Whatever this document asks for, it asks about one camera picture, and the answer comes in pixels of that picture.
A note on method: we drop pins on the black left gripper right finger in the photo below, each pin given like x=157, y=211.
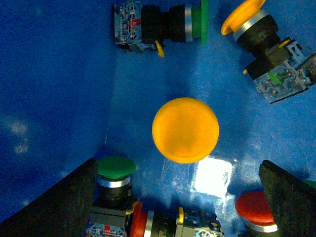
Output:
x=292, y=201

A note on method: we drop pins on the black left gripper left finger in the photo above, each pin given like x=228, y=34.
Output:
x=62, y=211

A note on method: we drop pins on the red mushroom push button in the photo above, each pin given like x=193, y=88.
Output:
x=254, y=209

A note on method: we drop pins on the yellow push button sideways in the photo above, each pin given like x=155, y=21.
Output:
x=281, y=68

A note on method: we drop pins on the blue plastic bin with buttons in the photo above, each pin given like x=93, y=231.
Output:
x=68, y=93

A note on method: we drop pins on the green mushroom push button upright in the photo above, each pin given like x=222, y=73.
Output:
x=112, y=211

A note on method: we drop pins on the red push button lying sideways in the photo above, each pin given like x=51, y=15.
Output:
x=187, y=223

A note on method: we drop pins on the yellow mushroom push button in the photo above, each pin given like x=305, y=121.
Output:
x=185, y=130

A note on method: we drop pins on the green push button lying sideways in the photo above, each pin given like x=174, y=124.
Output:
x=140, y=28

